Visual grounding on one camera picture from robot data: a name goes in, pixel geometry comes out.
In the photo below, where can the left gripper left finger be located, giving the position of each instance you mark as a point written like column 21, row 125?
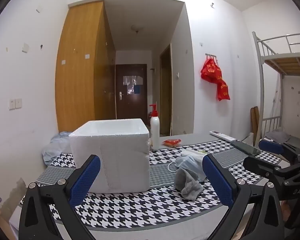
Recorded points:
column 36, row 219

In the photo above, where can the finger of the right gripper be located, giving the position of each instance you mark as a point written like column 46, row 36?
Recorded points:
column 271, row 146
column 262, row 168

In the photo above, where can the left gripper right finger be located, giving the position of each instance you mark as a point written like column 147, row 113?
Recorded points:
column 265, row 221

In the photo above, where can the blue face mask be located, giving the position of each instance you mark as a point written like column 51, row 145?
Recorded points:
column 192, row 163

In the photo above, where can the grey sock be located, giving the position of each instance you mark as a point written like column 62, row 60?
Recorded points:
column 186, row 182

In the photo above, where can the white cloth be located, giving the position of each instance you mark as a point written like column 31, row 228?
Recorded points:
column 193, row 153

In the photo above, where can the black smartphone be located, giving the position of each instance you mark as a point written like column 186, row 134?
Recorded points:
column 245, row 148

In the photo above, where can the white remote control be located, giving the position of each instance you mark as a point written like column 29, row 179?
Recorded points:
column 222, row 136

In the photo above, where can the light blue cloth pile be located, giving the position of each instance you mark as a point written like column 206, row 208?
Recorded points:
column 60, row 143

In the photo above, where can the red snack packet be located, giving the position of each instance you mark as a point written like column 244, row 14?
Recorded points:
column 171, row 142

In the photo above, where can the metal bunk bed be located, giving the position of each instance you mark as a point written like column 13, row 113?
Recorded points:
column 278, row 67

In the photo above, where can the red hanging bags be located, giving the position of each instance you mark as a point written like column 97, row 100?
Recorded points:
column 212, row 73

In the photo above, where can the white pump lotion bottle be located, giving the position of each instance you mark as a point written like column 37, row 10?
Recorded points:
column 155, row 128

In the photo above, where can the white foam box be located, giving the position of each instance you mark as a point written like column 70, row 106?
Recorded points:
column 123, row 148

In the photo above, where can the dark brown door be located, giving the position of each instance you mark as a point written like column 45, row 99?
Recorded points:
column 131, row 91

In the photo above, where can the wooden wardrobe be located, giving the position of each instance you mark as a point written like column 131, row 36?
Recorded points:
column 85, row 68

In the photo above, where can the ceiling lamp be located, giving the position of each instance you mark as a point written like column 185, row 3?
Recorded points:
column 136, row 28

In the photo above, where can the wall socket pair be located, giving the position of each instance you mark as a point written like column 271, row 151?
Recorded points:
column 15, row 104

